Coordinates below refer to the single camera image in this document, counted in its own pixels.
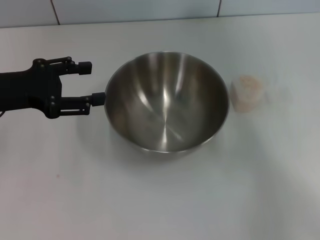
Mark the clear cup of rice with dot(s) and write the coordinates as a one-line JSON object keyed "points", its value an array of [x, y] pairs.
{"points": [[247, 85]]}

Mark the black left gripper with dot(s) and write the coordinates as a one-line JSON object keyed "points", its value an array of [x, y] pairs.
{"points": [[27, 90]]}

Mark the stainless steel mixing bowl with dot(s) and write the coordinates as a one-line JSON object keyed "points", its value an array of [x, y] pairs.
{"points": [[167, 105]]}

